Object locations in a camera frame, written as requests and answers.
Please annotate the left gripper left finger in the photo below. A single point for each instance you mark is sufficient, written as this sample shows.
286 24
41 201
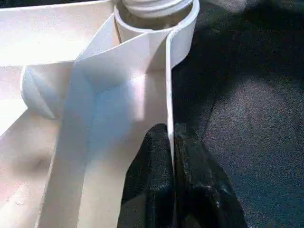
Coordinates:
149 185

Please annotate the white plastic table top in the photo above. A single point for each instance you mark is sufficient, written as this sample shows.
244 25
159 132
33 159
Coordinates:
47 142

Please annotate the white plastic table leg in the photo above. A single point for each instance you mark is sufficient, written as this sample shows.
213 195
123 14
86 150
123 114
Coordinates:
154 7

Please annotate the black work mat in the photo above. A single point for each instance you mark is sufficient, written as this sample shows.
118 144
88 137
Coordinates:
256 133

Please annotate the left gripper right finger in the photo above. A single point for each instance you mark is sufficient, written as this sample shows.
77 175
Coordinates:
204 190

